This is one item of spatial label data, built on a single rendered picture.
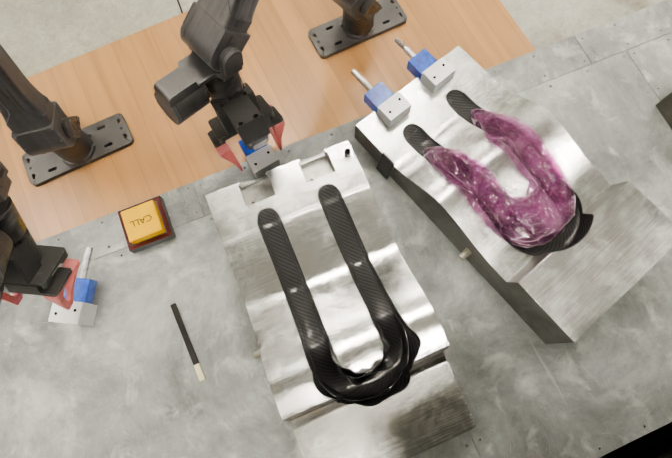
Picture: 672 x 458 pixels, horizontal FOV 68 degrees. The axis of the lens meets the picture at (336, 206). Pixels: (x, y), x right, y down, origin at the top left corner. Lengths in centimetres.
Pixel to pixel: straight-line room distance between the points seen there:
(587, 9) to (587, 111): 128
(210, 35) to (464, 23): 59
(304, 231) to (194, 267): 22
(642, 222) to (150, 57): 95
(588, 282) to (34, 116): 89
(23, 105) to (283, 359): 55
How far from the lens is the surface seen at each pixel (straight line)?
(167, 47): 112
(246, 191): 88
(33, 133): 93
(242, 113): 77
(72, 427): 99
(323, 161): 88
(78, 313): 93
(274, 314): 80
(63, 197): 106
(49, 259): 80
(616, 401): 100
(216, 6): 73
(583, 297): 86
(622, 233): 91
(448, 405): 84
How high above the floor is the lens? 168
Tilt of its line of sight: 74 degrees down
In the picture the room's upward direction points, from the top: straight up
